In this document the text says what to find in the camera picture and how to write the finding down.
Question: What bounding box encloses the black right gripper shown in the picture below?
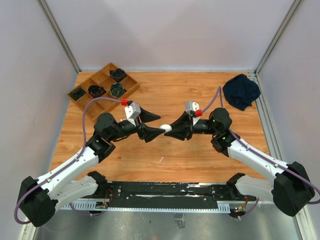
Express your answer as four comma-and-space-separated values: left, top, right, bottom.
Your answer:
164, 111, 219, 141

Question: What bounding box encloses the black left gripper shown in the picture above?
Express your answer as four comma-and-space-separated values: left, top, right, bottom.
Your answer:
108, 107, 166, 142

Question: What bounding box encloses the white charging case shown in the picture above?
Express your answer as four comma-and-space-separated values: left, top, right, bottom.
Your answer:
159, 124, 172, 133

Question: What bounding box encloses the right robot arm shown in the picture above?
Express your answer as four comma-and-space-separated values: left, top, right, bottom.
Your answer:
161, 107, 315, 217

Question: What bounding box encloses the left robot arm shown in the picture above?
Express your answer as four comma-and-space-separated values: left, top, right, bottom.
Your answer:
13, 102, 172, 227

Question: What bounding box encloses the black yellow rolled tie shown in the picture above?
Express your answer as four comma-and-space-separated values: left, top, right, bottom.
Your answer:
109, 82, 126, 99

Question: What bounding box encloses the wooden compartment tray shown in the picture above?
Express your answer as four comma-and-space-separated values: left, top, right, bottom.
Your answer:
67, 63, 140, 121

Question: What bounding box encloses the black dotted rolled tie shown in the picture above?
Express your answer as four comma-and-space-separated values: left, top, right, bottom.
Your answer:
109, 68, 127, 83

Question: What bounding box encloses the black orange rolled tie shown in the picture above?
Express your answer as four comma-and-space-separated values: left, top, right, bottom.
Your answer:
88, 85, 106, 98

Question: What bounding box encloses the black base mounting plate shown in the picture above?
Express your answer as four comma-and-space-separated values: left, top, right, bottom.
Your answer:
66, 181, 256, 212

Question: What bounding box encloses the dark blue crumpled cloth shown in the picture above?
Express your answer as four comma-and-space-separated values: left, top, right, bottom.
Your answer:
222, 74, 261, 111

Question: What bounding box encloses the dark green rolled tie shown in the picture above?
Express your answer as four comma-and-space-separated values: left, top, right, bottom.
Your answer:
69, 86, 86, 101

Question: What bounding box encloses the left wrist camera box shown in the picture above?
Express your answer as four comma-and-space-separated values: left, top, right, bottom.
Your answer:
124, 102, 141, 120

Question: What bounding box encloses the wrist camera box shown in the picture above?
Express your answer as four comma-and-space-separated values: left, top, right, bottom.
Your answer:
185, 100, 202, 118
124, 102, 141, 120

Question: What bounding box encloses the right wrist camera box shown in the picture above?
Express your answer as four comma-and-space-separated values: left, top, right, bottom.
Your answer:
185, 100, 202, 118

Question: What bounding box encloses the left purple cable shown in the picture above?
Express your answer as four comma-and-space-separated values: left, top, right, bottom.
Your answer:
13, 97, 129, 225

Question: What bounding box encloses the aluminium frame rail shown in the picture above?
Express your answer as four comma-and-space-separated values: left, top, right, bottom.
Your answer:
18, 178, 318, 240

